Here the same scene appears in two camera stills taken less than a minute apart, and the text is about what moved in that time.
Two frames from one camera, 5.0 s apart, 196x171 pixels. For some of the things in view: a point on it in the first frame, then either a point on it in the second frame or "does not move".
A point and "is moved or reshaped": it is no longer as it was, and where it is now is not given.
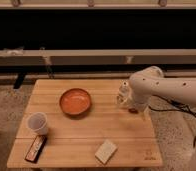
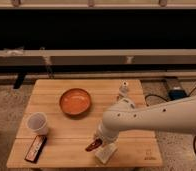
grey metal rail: x=46 y=57 does not move
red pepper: x=133 y=110 is moved or reshaped
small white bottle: x=124 y=98 does not move
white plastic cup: x=37 y=122 does not move
